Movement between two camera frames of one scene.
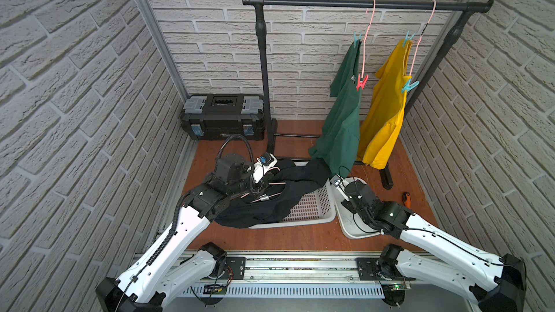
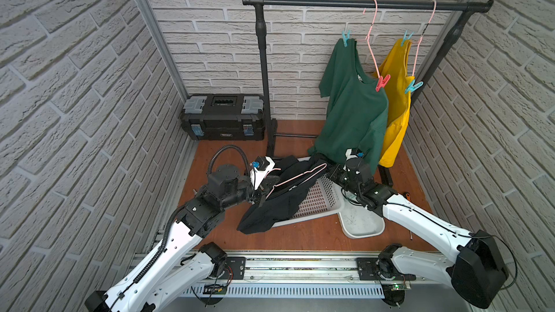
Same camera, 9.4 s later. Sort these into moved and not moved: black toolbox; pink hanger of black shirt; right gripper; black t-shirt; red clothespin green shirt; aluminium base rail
Moved: pink hanger of black shirt; red clothespin green shirt; right gripper; black t-shirt
Not moved: black toolbox; aluminium base rail
